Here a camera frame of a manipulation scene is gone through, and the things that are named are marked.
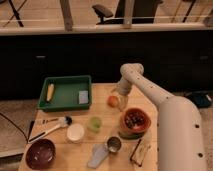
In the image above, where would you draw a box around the orange apple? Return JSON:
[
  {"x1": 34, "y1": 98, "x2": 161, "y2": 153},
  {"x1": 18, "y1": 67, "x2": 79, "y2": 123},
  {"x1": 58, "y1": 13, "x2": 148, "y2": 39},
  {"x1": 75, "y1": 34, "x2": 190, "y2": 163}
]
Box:
[{"x1": 107, "y1": 96, "x2": 118, "y2": 107}]

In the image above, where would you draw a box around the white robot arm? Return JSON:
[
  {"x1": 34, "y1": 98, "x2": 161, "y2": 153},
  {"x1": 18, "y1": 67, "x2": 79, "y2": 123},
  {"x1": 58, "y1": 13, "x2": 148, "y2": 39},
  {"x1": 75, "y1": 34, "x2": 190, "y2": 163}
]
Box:
[{"x1": 116, "y1": 63, "x2": 207, "y2": 171}]

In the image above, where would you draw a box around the green plastic cup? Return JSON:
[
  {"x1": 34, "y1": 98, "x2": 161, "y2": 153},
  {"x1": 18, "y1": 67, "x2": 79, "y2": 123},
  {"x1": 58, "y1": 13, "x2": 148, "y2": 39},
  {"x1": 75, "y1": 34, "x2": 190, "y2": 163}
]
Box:
[{"x1": 87, "y1": 117, "x2": 102, "y2": 133}]

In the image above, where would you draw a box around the steel measuring cup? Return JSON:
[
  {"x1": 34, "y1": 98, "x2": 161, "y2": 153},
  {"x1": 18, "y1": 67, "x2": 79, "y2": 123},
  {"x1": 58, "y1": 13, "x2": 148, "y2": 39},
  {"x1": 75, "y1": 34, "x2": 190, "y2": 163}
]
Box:
[{"x1": 106, "y1": 136, "x2": 122, "y2": 153}]

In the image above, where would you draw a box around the white paper cup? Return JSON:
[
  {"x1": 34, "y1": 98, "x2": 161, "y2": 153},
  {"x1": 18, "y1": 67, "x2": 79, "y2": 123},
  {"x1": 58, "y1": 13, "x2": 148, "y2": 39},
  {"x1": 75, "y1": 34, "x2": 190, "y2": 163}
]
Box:
[{"x1": 67, "y1": 123, "x2": 85, "y2": 143}]

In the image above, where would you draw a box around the terracotta bowl with dark fruit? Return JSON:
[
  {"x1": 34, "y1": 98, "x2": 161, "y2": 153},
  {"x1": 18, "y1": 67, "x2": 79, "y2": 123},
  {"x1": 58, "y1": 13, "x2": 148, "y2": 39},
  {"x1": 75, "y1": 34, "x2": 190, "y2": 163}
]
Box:
[{"x1": 119, "y1": 108, "x2": 151, "y2": 134}]

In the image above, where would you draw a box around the grey sponge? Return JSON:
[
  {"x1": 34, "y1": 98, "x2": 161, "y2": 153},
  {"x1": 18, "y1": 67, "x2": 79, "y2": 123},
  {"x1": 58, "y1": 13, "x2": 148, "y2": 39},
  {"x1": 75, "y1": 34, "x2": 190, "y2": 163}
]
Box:
[{"x1": 79, "y1": 90, "x2": 89, "y2": 104}]

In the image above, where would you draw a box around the green vegetable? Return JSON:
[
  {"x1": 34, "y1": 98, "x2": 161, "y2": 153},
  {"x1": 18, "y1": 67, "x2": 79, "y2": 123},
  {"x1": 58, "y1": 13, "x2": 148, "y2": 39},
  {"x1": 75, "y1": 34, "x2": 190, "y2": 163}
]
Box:
[{"x1": 118, "y1": 132, "x2": 144, "y2": 140}]

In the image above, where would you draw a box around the green plastic tray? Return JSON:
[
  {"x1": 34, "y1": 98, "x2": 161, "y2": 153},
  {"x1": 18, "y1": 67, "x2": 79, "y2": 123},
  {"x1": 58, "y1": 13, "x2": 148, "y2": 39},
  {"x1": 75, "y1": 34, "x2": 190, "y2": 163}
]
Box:
[{"x1": 38, "y1": 75, "x2": 92, "y2": 112}]

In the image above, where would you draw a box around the yellow corn cob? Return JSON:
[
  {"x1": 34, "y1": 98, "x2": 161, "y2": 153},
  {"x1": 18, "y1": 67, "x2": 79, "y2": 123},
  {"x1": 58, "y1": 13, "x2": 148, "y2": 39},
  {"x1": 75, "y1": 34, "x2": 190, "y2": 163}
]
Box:
[{"x1": 46, "y1": 84, "x2": 54, "y2": 102}]

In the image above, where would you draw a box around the black office chair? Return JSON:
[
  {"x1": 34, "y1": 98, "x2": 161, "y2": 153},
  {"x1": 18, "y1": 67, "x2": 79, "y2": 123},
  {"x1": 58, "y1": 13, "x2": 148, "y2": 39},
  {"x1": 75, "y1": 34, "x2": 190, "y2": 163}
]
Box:
[{"x1": 92, "y1": 4, "x2": 123, "y2": 25}]

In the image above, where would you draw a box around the dark purple bowl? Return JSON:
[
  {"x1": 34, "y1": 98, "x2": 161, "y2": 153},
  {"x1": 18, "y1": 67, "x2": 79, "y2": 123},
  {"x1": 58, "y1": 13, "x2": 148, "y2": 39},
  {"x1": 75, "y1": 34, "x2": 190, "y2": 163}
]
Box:
[{"x1": 25, "y1": 139, "x2": 56, "y2": 170}]

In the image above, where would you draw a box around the grey spatula handle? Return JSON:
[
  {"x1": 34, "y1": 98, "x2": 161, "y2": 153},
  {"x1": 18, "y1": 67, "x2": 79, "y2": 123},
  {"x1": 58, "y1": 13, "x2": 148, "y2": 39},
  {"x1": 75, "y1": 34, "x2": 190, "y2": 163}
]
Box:
[{"x1": 87, "y1": 144, "x2": 109, "y2": 169}]

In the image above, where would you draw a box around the fork with dark handle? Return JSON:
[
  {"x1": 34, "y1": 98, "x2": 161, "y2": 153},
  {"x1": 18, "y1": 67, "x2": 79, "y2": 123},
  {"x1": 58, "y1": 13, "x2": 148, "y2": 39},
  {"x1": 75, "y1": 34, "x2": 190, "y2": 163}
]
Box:
[{"x1": 35, "y1": 117, "x2": 64, "y2": 125}]

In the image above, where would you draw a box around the black cable left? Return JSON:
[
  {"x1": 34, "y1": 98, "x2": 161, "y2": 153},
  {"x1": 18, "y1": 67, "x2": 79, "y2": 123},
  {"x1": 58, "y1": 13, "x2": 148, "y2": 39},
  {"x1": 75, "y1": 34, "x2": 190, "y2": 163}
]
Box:
[{"x1": 0, "y1": 112, "x2": 29, "y2": 144}]

